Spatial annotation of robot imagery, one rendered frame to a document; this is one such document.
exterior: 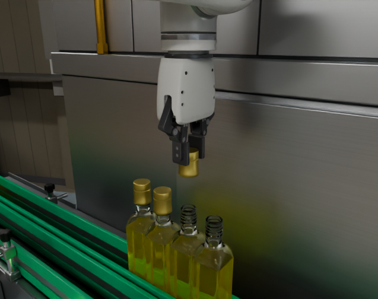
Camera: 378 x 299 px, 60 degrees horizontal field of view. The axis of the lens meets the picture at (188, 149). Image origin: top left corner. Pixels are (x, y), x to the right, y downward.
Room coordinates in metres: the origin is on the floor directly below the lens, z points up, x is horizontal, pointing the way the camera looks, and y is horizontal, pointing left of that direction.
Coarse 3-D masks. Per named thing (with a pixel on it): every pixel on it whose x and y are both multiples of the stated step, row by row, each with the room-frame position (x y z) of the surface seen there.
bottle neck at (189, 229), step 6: (186, 204) 0.54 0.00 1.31; (180, 210) 0.52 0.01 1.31; (186, 210) 0.53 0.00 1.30; (192, 210) 0.52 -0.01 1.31; (180, 216) 0.52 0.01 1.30; (186, 216) 0.51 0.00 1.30; (192, 216) 0.51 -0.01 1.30; (186, 222) 0.51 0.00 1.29; (192, 222) 0.51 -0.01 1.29; (186, 228) 0.51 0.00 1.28; (192, 228) 0.51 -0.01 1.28; (186, 234) 0.51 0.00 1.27; (192, 234) 0.51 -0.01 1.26
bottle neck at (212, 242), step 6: (210, 216) 0.49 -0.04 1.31; (216, 216) 0.50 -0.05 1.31; (210, 222) 0.47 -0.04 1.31; (216, 222) 0.47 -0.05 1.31; (222, 222) 0.48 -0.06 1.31; (210, 228) 0.47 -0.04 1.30; (216, 228) 0.47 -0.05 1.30; (222, 228) 0.48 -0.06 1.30; (210, 234) 0.47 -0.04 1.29; (216, 234) 0.47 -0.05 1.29; (222, 234) 0.48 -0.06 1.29; (210, 240) 0.47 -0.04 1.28; (216, 240) 0.47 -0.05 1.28; (210, 246) 0.47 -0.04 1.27; (216, 246) 0.47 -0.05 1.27
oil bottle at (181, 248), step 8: (176, 232) 0.53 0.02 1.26; (200, 232) 0.53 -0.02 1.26; (176, 240) 0.51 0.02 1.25; (184, 240) 0.50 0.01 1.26; (192, 240) 0.50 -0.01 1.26; (200, 240) 0.51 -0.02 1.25; (176, 248) 0.51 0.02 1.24; (184, 248) 0.50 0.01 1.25; (192, 248) 0.49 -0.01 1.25; (176, 256) 0.51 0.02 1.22; (184, 256) 0.50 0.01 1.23; (192, 256) 0.49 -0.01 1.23; (176, 264) 0.51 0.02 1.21; (184, 264) 0.50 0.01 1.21; (176, 272) 0.51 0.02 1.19; (184, 272) 0.50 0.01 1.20; (176, 280) 0.51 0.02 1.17; (184, 280) 0.50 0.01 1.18; (176, 288) 0.51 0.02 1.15; (184, 288) 0.50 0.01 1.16; (176, 296) 0.51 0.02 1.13; (184, 296) 0.50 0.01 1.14
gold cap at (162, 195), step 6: (162, 186) 0.57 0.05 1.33; (156, 192) 0.55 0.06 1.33; (162, 192) 0.55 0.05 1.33; (168, 192) 0.55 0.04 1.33; (156, 198) 0.54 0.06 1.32; (162, 198) 0.54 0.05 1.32; (168, 198) 0.54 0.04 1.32; (156, 204) 0.54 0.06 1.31; (162, 204) 0.54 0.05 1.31; (168, 204) 0.54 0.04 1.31; (156, 210) 0.54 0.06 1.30; (162, 210) 0.54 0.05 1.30; (168, 210) 0.54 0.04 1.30
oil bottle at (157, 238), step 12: (156, 228) 0.54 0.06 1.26; (168, 228) 0.54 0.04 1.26; (156, 240) 0.53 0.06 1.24; (168, 240) 0.53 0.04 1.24; (156, 252) 0.53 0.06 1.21; (168, 252) 0.53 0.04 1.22; (156, 264) 0.53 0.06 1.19; (168, 264) 0.52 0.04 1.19; (156, 276) 0.53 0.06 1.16; (168, 276) 0.52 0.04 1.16; (168, 288) 0.52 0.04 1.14
